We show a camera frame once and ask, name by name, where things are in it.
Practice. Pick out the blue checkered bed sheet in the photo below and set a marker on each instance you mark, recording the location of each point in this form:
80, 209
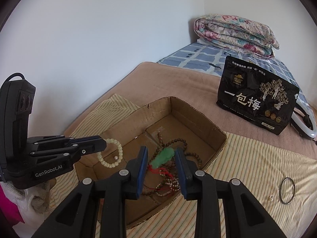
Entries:
211, 60

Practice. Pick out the black snack bag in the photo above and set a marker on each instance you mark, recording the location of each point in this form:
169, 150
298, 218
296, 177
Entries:
257, 95

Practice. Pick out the white gloved left hand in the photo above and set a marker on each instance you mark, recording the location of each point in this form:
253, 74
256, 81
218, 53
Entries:
26, 209

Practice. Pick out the open cardboard box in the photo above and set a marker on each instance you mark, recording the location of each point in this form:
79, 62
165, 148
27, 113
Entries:
168, 120

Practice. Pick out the folded floral quilt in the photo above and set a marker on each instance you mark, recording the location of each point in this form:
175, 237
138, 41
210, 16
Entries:
238, 34

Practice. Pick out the brown bed blanket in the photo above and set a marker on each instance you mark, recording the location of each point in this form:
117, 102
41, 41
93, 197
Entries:
151, 81

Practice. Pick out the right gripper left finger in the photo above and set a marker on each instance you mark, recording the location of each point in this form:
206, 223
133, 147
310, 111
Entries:
76, 215

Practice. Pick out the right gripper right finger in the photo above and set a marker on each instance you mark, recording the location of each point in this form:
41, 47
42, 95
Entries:
244, 215

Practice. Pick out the white ring light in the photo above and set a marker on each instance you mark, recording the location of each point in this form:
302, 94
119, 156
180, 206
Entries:
303, 121

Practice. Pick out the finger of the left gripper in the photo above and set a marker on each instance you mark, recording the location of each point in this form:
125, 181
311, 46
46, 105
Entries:
54, 155
60, 144

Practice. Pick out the yellow striped cloth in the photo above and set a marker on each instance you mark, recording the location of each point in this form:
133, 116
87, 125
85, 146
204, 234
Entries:
261, 167

